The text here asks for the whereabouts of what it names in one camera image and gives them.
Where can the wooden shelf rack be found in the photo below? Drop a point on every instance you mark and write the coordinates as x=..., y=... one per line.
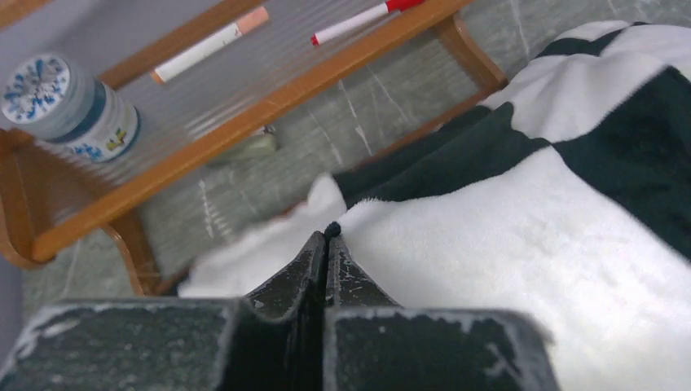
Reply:
x=50, y=199

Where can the blue white round jar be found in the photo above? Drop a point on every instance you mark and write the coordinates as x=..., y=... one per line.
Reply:
x=58, y=102

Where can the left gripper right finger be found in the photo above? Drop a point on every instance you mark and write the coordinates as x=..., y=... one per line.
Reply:
x=372, y=343

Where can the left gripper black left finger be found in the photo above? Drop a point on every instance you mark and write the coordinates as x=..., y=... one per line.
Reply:
x=267, y=340

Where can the white marker red cap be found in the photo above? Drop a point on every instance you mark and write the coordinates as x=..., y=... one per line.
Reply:
x=361, y=19

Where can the white marker pink cap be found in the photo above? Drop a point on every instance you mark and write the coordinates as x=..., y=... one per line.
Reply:
x=213, y=43

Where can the black white checkered pillowcase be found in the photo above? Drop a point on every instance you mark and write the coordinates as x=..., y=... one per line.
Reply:
x=564, y=196

